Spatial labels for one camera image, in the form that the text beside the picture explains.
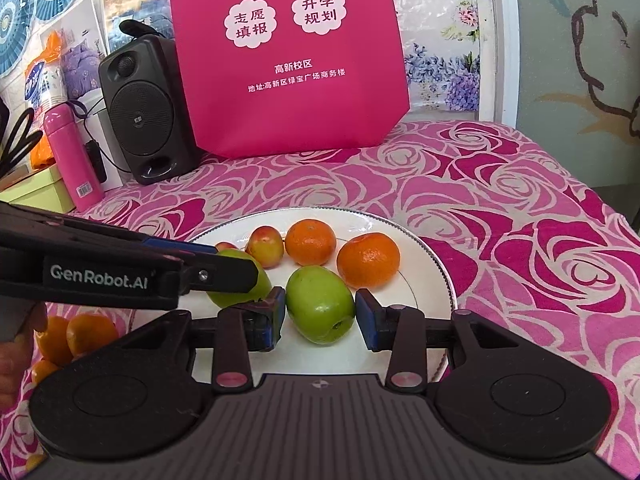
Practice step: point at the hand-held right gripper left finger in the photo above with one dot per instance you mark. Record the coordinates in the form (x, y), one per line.
(277, 317)

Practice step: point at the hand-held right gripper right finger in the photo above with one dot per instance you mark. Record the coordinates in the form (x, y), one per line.
(364, 320)

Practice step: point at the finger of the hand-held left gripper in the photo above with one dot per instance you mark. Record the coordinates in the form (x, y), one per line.
(190, 248)
(225, 272)

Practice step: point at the green apple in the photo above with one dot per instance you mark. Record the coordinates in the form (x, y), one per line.
(232, 300)
(320, 305)

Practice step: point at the white plate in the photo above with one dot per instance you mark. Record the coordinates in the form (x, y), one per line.
(400, 282)

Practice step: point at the large orange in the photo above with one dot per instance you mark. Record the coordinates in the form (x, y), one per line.
(92, 335)
(50, 340)

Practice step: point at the small orange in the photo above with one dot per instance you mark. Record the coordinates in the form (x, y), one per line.
(369, 260)
(311, 242)

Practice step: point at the person's left hand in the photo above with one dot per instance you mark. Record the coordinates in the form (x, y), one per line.
(15, 365)

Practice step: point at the light green cardboard box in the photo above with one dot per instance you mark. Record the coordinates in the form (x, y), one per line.
(40, 190)

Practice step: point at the black power adapter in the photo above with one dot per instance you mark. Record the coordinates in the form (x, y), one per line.
(95, 160)

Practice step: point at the pink thermos bottle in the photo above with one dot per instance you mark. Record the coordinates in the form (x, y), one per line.
(72, 160)

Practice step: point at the black speaker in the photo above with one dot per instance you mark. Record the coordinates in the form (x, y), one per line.
(145, 110)

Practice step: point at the white box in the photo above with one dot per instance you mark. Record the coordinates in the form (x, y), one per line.
(95, 110)

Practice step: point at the pink rose tablecloth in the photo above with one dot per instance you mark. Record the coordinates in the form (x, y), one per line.
(500, 210)

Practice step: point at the magenta fabric bag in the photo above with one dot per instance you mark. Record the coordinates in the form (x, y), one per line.
(300, 110)

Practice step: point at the orange packet of paper cups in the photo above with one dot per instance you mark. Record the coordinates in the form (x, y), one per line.
(42, 80)

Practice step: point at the purple bedding poster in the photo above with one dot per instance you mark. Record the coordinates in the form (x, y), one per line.
(82, 65)

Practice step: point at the black microphone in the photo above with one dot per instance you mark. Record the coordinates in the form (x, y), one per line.
(135, 29)

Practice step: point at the blue bedding poster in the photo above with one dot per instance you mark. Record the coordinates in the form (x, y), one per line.
(135, 0)

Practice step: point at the floral wall poster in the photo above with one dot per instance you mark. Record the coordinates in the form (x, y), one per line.
(450, 70)

